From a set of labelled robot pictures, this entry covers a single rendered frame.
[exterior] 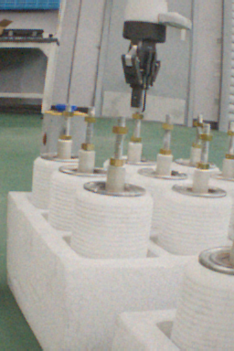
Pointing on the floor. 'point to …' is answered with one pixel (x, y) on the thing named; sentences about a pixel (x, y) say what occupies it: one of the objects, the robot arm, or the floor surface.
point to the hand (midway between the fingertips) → (138, 100)
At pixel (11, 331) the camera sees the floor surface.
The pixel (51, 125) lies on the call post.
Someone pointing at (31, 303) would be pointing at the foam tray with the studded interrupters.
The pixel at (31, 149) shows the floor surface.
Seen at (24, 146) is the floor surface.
